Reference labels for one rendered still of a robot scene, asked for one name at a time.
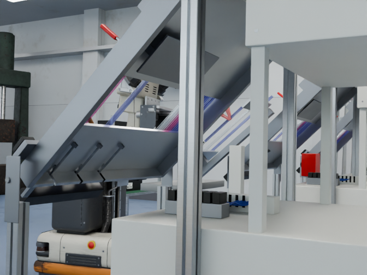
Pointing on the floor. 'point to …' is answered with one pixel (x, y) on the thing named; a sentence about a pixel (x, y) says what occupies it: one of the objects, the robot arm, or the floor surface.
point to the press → (15, 127)
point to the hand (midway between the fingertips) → (229, 118)
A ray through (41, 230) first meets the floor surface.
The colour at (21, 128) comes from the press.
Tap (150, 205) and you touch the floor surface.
